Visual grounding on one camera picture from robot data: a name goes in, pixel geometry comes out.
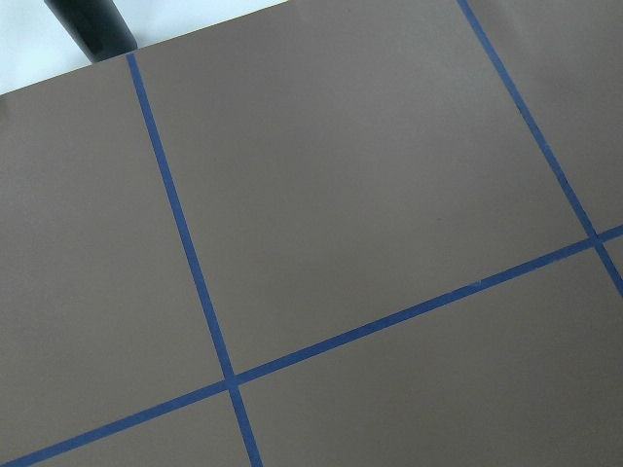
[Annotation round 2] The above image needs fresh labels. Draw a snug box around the black water bottle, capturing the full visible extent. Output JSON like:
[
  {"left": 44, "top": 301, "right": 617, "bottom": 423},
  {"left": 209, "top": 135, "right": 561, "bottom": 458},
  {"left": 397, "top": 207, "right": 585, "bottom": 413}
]
[{"left": 44, "top": 0, "right": 137, "bottom": 63}]

